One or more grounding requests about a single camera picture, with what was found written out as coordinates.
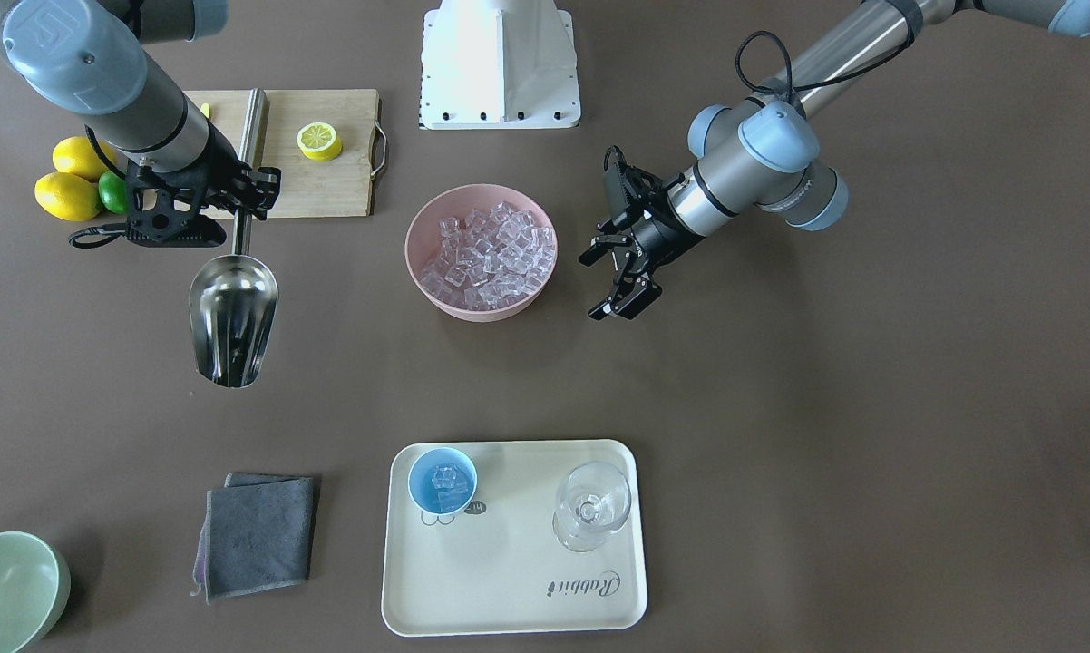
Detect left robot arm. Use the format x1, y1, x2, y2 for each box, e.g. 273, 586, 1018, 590
579, 1, 1090, 321

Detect clear ice cubes pile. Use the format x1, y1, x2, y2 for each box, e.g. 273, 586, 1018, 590
416, 201, 558, 313

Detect yellow lemon lower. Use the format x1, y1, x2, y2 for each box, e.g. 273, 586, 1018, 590
34, 172, 102, 222

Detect clear wine glass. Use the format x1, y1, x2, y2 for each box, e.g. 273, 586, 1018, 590
552, 462, 633, 552

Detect half lemon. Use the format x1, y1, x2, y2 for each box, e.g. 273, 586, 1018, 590
296, 122, 343, 161

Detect steel ice scoop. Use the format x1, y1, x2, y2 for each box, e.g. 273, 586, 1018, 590
187, 211, 279, 389

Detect light blue cup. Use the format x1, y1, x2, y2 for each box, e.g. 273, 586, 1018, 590
408, 447, 479, 516

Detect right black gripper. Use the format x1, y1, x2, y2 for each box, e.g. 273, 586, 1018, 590
123, 126, 281, 247

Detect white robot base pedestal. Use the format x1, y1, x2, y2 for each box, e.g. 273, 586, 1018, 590
417, 1, 582, 130

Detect bamboo cutting board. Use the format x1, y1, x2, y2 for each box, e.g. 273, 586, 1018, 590
182, 88, 390, 220

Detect ice cubes in cup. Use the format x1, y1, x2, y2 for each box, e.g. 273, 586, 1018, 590
429, 464, 473, 515

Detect yellow lemon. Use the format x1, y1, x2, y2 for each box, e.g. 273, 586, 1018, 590
51, 136, 110, 182
34, 172, 102, 222

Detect cream serving tray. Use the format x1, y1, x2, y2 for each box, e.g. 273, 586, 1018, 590
382, 439, 647, 637

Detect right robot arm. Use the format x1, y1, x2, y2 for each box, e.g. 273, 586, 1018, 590
0, 1, 281, 249

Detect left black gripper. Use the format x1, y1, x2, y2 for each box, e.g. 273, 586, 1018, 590
578, 146, 704, 321

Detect steel muddler black tip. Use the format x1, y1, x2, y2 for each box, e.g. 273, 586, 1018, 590
238, 88, 268, 171

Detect green lime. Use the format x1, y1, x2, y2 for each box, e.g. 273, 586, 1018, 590
97, 171, 131, 215

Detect grey folded cloth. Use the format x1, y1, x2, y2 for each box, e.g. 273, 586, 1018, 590
191, 472, 318, 603

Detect yellow lemon upper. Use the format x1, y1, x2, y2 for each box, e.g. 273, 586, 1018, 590
51, 136, 110, 182

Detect pink bowl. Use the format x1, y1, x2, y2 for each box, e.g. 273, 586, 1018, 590
404, 183, 560, 322

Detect light green bowl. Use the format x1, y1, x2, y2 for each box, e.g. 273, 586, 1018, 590
0, 531, 70, 652

